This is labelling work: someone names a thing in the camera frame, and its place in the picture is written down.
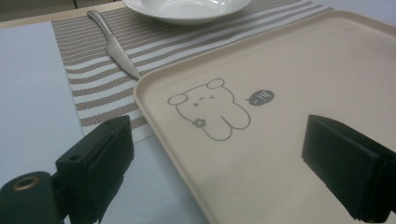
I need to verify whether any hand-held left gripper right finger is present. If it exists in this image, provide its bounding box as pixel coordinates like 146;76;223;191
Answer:
301;114;396;224

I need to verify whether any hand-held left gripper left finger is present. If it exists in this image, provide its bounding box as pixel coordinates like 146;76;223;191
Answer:
55;115;135;224

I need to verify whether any striped woven placemat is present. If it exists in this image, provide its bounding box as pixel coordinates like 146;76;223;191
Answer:
50;0;334;144

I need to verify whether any beige tray with bear print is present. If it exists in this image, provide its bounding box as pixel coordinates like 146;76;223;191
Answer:
133;9;396;224

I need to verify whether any silver table knife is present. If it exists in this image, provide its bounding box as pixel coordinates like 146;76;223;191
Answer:
86;9;142;81

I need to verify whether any white ceramic plate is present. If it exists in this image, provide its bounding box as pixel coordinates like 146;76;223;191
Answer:
121;0;252;26

